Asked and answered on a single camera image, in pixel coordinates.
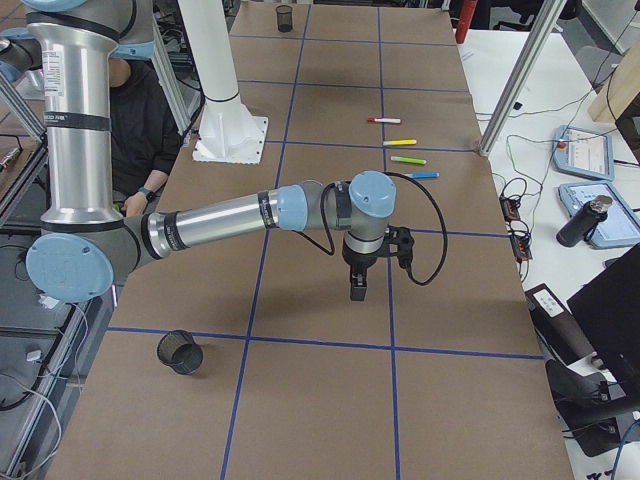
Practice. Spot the red cylinder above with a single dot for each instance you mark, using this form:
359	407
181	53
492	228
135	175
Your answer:
467	12

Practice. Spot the yellow marker pen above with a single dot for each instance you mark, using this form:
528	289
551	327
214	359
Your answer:
399	143

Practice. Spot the black monitor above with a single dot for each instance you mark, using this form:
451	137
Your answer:
607	311

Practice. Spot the black mesh cup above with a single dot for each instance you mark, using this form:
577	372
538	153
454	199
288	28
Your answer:
284	17
178	350

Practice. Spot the upper teach pendant tablet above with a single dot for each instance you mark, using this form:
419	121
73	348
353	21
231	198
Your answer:
583	153

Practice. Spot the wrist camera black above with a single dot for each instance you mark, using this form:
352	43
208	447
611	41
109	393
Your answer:
400	245

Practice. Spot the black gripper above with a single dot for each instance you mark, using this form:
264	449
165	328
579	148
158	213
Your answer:
358	261

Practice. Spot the red marker pen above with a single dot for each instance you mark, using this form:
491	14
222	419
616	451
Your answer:
384	120

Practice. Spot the lower teach pendant tablet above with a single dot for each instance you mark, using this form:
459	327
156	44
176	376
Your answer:
620	229

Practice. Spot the seated person in black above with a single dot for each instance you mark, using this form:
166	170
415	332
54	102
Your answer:
144	139

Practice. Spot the black water bottle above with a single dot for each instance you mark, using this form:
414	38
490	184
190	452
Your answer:
583	223

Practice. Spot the black mesh cup near left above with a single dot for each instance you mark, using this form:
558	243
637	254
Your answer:
284	17

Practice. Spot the teach pendant tablet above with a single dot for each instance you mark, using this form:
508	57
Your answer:
583	153
620	229

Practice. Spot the aluminium frame post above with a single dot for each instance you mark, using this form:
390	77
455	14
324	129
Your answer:
536	40

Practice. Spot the blue marker pen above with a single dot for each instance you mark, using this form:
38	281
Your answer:
424	175

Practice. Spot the black mesh cup near right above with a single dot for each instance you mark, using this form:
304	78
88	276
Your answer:
178	350

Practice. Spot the green marker pen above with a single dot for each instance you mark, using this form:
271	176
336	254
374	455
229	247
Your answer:
408	160

